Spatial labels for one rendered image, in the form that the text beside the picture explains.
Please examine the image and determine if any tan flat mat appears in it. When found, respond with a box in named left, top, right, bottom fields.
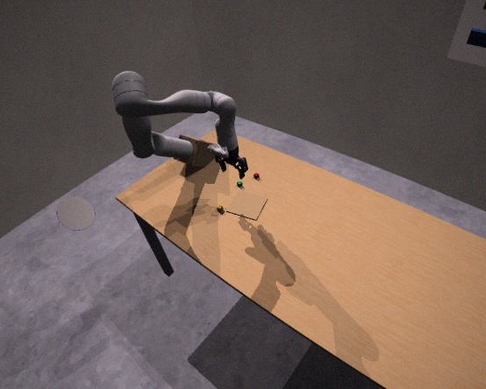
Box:
left=227, top=190, right=268, bottom=220

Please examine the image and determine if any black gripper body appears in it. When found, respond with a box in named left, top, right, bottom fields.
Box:
left=225, top=145, right=239, bottom=166

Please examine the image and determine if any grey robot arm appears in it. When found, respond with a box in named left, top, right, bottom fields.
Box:
left=112, top=72, right=238, bottom=159

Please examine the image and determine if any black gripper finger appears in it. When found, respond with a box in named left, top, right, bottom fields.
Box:
left=215, top=155, right=227, bottom=172
left=229, top=157, right=248, bottom=179

